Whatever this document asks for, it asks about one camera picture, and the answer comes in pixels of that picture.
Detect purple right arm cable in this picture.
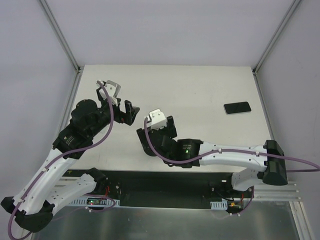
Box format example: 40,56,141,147
143,117,320,218

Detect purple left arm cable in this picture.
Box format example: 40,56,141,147
8,80,118,238

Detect aluminium rail right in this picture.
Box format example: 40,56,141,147
253,181,302,202

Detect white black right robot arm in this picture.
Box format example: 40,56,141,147
136,116,288,198

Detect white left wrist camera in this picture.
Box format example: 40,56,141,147
96,80,121,106

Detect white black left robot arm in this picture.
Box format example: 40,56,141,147
0,88,140,233

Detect black phone on table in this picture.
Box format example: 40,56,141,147
223,101,252,115

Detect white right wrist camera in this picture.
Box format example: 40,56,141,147
146,108,167,130

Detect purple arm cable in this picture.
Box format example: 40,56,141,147
8,80,118,238
143,117,320,218

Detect right aluminium frame post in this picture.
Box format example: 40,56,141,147
252,0,303,76

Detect aluminium frame post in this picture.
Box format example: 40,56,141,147
37,0,81,74
252,0,303,76

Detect left aluminium frame post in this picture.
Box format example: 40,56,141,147
37,0,81,74

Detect white right cable duct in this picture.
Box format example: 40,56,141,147
210,199,228,211

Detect white left cable duct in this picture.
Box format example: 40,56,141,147
68,196,113,208

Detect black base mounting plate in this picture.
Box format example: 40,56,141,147
64,168,253,210

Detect white cable duct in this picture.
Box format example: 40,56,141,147
210,199,228,211
68,196,113,208

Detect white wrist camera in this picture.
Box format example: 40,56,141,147
96,80,121,106
146,108,167,130

